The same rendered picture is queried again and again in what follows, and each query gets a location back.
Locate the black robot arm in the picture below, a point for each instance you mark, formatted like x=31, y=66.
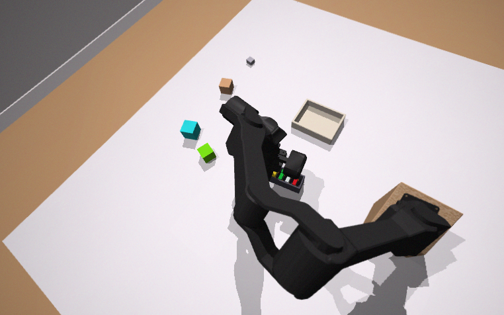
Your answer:
x=317, y=250

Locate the cyan cube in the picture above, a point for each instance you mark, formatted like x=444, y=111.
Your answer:
x=190, y=129

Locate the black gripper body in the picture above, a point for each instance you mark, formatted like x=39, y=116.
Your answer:
x=294, y=164

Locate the small green cube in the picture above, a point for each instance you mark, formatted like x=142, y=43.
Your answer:
x=206, y=152

